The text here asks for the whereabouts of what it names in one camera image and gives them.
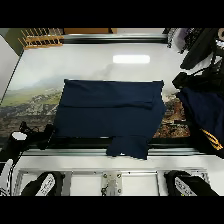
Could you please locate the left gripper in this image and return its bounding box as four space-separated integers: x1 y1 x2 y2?
34 123 56 150

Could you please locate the navy blue garment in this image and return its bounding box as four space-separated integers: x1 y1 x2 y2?
53 78 168 161

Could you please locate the brown clothes hangers stack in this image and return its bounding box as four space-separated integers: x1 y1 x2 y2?
18 28 65 50

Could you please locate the heap of clothes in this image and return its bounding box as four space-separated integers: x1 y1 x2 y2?
163 28 204 54

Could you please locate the navy garment with yellow stripes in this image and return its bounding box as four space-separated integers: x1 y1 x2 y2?
176 87 224 160

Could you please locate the black garment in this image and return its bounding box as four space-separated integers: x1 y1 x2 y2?
180 28 222 70

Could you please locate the silver frame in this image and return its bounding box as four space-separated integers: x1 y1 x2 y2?
0 32 224 197

